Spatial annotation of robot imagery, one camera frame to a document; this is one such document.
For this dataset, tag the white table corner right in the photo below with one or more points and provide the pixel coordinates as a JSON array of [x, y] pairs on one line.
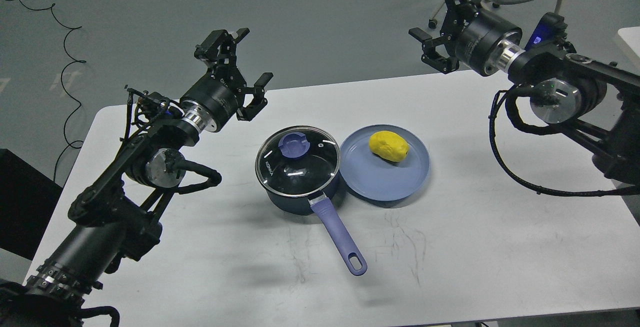
[[627, 40]]

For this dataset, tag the glass pot lid blue knob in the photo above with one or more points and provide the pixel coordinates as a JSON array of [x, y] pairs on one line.
[[297, 161]]

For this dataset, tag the yellow potato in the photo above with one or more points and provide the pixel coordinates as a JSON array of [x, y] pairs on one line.
[[389, 146]]

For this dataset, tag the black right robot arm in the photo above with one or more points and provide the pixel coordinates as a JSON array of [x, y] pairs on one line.
[[555, 90]]

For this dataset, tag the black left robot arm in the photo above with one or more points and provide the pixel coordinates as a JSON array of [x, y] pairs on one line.
[[118, 215]]

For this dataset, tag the dark blue saucepan purple handle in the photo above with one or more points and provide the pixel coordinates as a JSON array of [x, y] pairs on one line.
[[321, 205]]

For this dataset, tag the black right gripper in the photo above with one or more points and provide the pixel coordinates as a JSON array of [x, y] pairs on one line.
[[476, 41]]

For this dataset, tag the black box at left edge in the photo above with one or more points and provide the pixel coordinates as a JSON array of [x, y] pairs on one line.
[[27, 201]]

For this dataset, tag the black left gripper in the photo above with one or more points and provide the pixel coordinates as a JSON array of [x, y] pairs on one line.
[[221, 91]]

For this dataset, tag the blue round plate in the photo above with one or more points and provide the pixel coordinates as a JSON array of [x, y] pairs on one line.
[[374, 178]]

